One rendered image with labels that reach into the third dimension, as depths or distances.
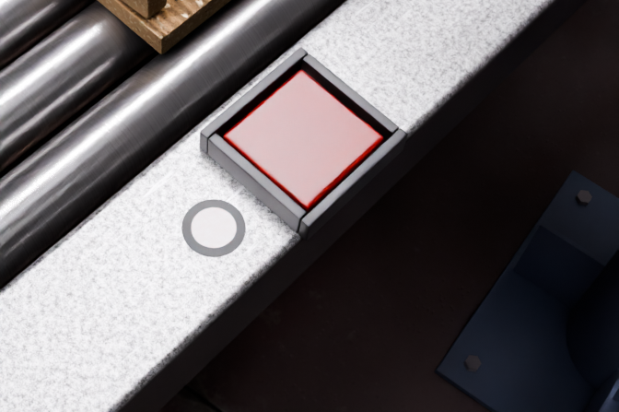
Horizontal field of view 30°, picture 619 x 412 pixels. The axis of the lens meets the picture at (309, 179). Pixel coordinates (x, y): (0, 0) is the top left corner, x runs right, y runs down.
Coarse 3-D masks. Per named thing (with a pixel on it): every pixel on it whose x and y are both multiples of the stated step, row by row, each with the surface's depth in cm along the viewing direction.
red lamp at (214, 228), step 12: (204, 216) 58; (216, 216) 58; (228, 216) 58; (192, 228) 57; (204, 228) 58; (216, 228) 58; (228, 228) 58; (204, 240) 57; (216, 240) 57; (228, 240) 57
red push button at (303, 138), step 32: (288, 96) 60; (320, 96) 60; (256, 128) 59; (288, 128) 59; (320, 128) 59; (352, 128) 60; (256, 160) 58; (288, 160) 58; (320, 160) 58; (352, 160) 59; (288, 192) 58; (320, 192) 58
